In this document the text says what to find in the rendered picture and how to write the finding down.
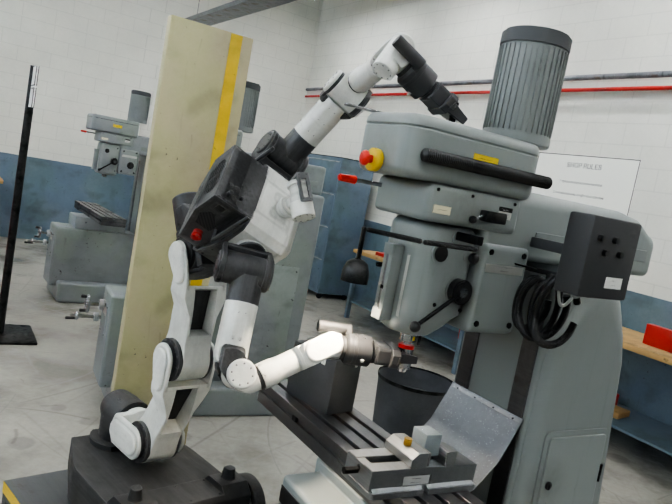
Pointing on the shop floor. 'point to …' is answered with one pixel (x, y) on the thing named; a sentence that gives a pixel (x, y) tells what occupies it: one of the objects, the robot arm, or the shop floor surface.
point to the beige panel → (176, 178)
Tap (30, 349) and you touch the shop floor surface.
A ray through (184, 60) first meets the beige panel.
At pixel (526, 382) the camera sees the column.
